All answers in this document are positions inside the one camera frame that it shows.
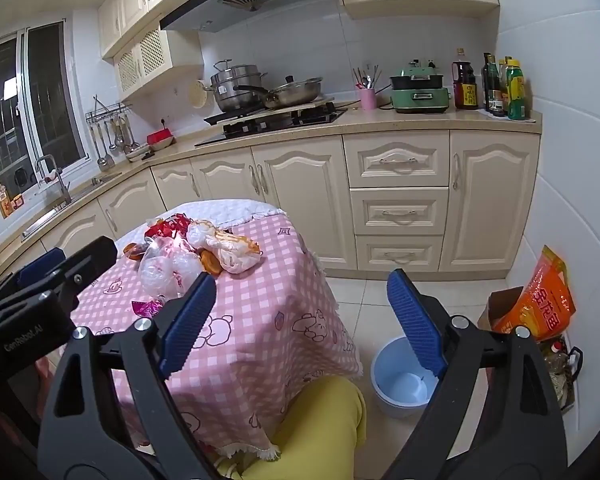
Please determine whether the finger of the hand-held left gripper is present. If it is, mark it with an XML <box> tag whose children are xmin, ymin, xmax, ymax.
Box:
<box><xmin>0</xmin><ymin>246</ymin><xmax>68</xmax><ymax>306</ymax></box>
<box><xmin>0</xmin><ymin>236</ymin><xmax>118</xmax><ymax>321</ymax></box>

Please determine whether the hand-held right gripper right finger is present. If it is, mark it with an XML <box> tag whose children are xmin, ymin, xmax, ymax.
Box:
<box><xmin>380</xmin><ymin>268</ymin><xmax>568</xmax><ymax>480</ymax></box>

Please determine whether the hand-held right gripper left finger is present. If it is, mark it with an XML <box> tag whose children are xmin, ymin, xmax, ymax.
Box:
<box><xmin>37</xmin><ymin>272</ymin><xmax>231</xmax><ymax>480</ymax></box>

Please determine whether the light blue plastic bin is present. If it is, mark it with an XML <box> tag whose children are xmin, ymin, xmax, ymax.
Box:
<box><xmin>370</xmin><ymin>336</ymin><xmax>443</xmax><ymax>420</ymax></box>

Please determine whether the red checked snack wrapper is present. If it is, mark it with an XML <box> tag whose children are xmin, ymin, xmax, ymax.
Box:
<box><xmin>145</xmin><ymin>214</ymin><xmax>191</xmax><ymax>241</ymax></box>

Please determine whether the white orange-print plastic bag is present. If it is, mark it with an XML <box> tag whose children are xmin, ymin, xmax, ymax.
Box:
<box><xmin>187</xmin><ymin>220</ymin><xmax>263</xmax><ymax>275</ymax></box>

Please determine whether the pink candy wrapper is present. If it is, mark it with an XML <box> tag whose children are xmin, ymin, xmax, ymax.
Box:
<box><xmin>131</xmin><ymin>297</ymin><xmax>167</xmax><ymax>318</ymax></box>

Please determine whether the clear plastic bag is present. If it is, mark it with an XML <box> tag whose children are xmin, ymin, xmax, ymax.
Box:
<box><xmin>139</xmin><ymin>237</ymin><xmax>203</xmax><ymax>298</ymax></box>

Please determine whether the orange packet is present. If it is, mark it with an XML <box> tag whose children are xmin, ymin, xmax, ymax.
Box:
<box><xmin>0</xmin><ymin>182</ymin><xmax>26</xmax><ymax>218</ymax></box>

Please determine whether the steel faucet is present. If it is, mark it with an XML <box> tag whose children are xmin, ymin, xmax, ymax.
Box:
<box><xmin>34</xmin><ymin>155</ymin><xmax>73</xmax><ymax>206</ymax></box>

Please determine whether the pink checked tablecloth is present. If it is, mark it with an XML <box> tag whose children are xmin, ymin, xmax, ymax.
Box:
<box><xmin>35</xmin><ymin>200</ymin><xmax>363</xmax><ymax>461</ymax></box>

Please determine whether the brown cardboard box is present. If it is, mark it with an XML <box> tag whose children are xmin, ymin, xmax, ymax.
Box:
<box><xmin>477</xmin><ymin>285</ymin><xmax>581</xmax><ymax>413</ymax></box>

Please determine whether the rack of hanging utensils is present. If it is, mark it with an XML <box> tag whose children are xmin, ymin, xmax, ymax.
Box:
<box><xmin>85</xmin><ymin>95</ymin><xmax>141</xmax><ymax>168</ymax></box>

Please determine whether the orange rice bag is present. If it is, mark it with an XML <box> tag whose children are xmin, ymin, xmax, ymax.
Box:
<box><xmin>492</xmin><ymin>245</ymin><xmax>577</xmax><ymax>338</ymax></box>

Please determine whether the clear cooking oil bottle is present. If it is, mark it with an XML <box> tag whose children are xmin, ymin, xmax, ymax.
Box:
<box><xmin>545</xmin><ymin>340</ymin><xmax>568</xmax><ymax>376</ymax></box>

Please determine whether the person's yellow trouser leg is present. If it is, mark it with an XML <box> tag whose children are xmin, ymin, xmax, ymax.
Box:
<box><xmin>215</xmin><ymin>375</ymin><xmax>368</xmax><ymax>480</ymax></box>

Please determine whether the black patterned tote bag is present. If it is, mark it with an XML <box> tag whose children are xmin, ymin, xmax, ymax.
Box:
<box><xmin>542</xmin><ymin>345</ymin><xmax>584</xmax><ymax>406</ymax></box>

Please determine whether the cream base cabinet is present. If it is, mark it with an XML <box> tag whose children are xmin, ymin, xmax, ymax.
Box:
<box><xmin>0</xmin><ymin>127</ymin><xmax>542</xmax><ymax>306</ymax></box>

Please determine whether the white framed window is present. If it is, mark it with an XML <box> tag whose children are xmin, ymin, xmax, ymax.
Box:
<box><xmin>0</xmin><ymin>22</ymin><xmax>88</xmax><ymax>198</ymax></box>

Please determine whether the round cream trivet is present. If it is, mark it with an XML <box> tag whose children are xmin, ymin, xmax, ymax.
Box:
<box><xmin>189</xmin><ymin>79</ymin><xmax>208</xmax><ymax>110</ymax></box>

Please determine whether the cream lattice door cabinet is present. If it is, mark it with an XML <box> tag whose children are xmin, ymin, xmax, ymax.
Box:
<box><xmin>114</xmin><ymin>27</ymin><xmax>205</xmax><ymax>101</ymax></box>

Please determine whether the steel steamer pot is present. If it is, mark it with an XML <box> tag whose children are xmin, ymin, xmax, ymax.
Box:
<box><xmin>202</xmin><ymin>60</ymin><xmax>268</xmax><ymax>113</ymax></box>

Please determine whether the black gas stove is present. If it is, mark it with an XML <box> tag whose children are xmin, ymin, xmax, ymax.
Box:
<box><xmin>195</xmin><ymin>102</ymin><xmax>348</xmax><ymax>148</ymax></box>

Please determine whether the green electric cooker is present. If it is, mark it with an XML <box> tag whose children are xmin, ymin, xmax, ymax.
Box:
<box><xmin>390</xmin><ymin>60</ymin><xmax>451</xmax><ymax>113</ymax></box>

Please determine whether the slim bottle yellow cap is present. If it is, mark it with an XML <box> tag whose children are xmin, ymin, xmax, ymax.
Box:
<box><xmin>497</xmin><ymin>57</ymin><xmax>513</xmax><ymax>118</ymax></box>

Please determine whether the dark sauce bottle red cap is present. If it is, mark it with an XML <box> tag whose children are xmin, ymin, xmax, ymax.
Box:
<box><xmin>452</xmin><ymin>49</ymin><xmax>479</xmax><ymax>111</ymax></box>

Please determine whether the dark glass bottle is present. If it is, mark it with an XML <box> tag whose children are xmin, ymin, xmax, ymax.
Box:
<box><xmin>482</xmin><ymin>52</ymin><xmax>503</xmax><ymax>113</ymax></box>

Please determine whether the green bottle yellow cap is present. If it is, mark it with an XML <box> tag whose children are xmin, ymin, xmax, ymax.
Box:
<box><xmin>506</xmin><ymin>59</ymin><xmax>530</xmax><ymax>121</ymax></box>

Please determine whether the steel frying pan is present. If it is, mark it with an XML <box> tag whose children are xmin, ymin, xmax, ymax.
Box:
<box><xmin>232</xmin><ymin>76</ymin><xmax>325</xmax><ymax>110</ymax></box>

